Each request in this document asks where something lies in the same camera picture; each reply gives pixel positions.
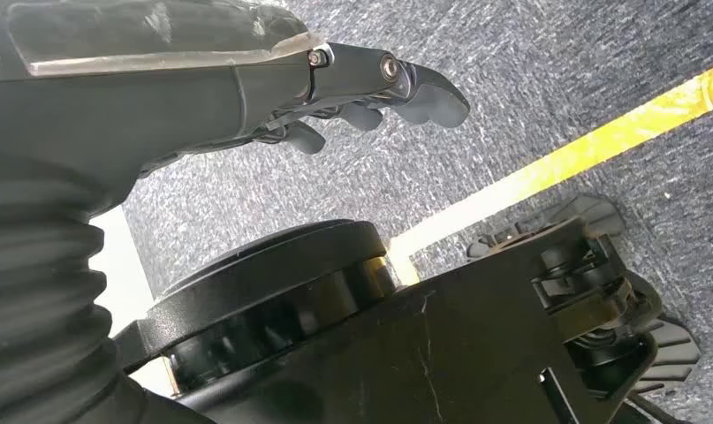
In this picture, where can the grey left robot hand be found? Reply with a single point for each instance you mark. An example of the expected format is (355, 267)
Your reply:
(128, 105)

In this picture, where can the yellow floor tape stripe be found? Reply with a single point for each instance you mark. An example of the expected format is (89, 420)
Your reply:
(567, 158)

